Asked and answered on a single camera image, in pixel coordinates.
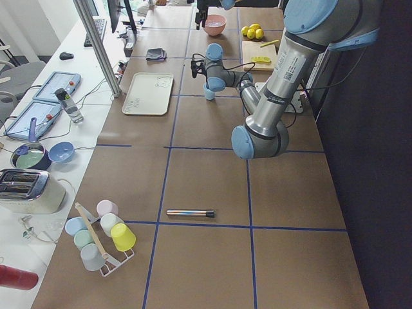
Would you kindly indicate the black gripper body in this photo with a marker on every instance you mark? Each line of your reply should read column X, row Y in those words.
column 195, row 69

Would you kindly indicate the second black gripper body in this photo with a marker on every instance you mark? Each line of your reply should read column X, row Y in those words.
column 202, row 7

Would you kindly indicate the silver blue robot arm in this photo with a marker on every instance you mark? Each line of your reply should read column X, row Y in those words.
column 311, row 27

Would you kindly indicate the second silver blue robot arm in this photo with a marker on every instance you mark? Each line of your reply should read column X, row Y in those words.
column 226, row 4

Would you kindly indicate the pink bowl of ice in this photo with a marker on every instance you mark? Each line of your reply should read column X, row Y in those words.
column 215, row 24

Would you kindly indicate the light blue plastic cup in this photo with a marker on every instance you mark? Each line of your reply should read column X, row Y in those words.
column 210, row 95

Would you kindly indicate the pink plastic cup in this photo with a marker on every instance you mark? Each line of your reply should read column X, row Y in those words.
column 106, row 206

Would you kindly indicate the pale green plastic cup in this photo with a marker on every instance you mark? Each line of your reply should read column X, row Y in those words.
column 108, row 221

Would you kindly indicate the yellow plastic cup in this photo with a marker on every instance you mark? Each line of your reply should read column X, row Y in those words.
column 122, row 236

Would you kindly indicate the mint plastic cup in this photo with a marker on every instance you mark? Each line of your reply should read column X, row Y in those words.
column 82, row 238

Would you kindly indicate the grey plastic cup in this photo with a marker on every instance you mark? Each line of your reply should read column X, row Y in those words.
column 91, row 257

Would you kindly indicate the grey purple folded cloths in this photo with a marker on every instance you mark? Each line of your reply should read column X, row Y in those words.
column 156, row 54

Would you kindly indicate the yellow lemon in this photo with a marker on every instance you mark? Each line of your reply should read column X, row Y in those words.
column 255, row 26
column 251, row 34
column 259, row 34
column 244, row 30

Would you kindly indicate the cream bear serving tray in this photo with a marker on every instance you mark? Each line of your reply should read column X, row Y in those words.
column 148, row 94

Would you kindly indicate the bamboo cutting board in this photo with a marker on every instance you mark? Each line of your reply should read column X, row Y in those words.
column 250, row 49

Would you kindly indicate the lemon slices stack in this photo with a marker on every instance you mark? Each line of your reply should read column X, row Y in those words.
column 261, row 59

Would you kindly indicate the yellow plastic knife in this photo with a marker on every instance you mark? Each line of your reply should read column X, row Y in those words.
column 269, row 43

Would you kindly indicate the black monitor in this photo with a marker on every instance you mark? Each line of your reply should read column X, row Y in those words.
column 122, row 20

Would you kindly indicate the clear water bottle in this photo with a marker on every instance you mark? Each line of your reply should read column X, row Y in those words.
column 69, row 105

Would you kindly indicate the black computer mouse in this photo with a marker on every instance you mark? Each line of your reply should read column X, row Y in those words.
column 66, row 56

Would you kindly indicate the steel muddler black tip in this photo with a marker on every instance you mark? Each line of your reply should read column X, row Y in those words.
column 191, row 212

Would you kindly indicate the blue bowl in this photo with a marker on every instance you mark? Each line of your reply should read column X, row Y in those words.
column 62, row 152

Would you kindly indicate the dark blue saucepan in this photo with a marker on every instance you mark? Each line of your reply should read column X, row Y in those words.
column 31, row 155

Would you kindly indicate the cream toaster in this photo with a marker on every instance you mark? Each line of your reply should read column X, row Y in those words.
column 30, row 191

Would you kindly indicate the red bottle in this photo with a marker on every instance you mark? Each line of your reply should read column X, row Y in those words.
column 17, row 278

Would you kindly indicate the aluminium frame post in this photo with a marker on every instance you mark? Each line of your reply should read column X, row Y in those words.
column 98, row 47

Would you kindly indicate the white wire cup rack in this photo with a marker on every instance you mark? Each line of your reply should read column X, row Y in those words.
column 111, row 262

